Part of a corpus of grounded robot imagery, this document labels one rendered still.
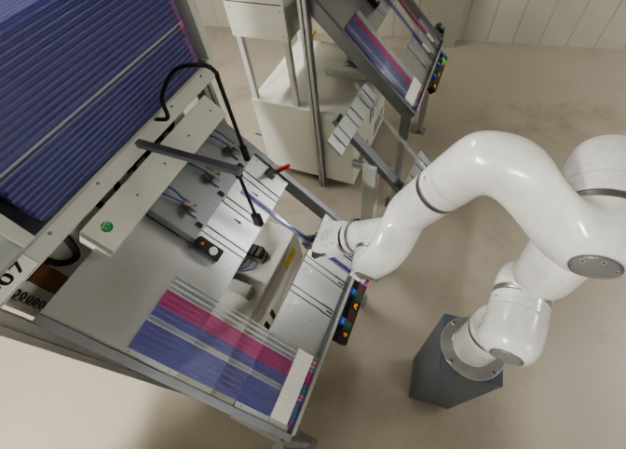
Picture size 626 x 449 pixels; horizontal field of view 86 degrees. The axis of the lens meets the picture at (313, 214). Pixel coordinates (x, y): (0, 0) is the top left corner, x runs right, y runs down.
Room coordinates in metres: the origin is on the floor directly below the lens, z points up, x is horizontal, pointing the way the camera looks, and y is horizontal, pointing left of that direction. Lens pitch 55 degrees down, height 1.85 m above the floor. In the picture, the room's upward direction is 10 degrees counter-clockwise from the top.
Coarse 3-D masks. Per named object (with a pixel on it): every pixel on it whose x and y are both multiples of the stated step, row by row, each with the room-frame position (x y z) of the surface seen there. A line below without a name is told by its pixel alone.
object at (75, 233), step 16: (128, 176) 0.72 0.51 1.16; (112, 192) 0.67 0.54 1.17; (96, 208) 0.62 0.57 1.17; (80, 224) 0.57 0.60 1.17; (48, 256) 0.48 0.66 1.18; (64, 256) 0.50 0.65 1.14; (80, 256) 0.52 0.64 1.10; (64, 272) 0.47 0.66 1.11; (32, 288) 0.42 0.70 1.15; (16, 304) 0.38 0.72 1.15
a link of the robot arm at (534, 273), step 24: (600, 144) 0.29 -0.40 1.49; (624, 144) 0.27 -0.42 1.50; (576, 168) 0.27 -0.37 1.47; (600, 168) 0.25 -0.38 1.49; (624, 168) 0.24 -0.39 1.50; (528, 264) 0.22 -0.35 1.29; (552, 264) 0.19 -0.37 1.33; (528, 288) 0.19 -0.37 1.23; (552, 288) 0.17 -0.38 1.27; (576, 288) 0.17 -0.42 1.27
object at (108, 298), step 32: (256, 160) 0.80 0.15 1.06; (256, 192) 0.70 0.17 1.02; (160, 224) 0.55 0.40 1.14; (224, 224) 0.58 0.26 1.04; (96, 256) 0.45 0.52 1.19; (128, 256) 0.46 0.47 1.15; (160, 256) 0.47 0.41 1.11; (192, 256) 0.48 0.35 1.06; (224, 256) 0.50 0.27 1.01; (64, 288) 0.38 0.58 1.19; (96, 288) 0.38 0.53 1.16; (128, 288) 0.39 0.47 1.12; (160, 288) 0.40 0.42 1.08; (224, 288) 0.41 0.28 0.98; (64, 320) 0.31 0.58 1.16; (96, 320) 0.32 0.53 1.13; (128, 320) 0.32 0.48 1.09; (128, 352) 0.25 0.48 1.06
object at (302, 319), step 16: (320, 224) 0.65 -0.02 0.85; (304, 256) 0.54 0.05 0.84; (352, 256) 0.57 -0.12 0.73; (304, 272) 0.49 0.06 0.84; (320, 272) 0.50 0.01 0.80; (336, 272) 0.51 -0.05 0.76; (304, 288) 0.44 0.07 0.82; (320, 288) 0.45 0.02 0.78; (336, 288) 0.45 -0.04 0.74; (288, 304) 0.39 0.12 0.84; (304, 304) 0.39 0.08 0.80; (320, 304) 0.40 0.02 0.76; (336, 304) 0.40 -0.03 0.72; (288, 320) 0.34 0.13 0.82; (304, 320) 0.35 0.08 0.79; (320, 320) 0.35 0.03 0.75; (288, 336) 0.30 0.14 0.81; (304, 336) 0.30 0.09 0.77; (320, 336) 0.30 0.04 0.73; (256, 416) 0.10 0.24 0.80
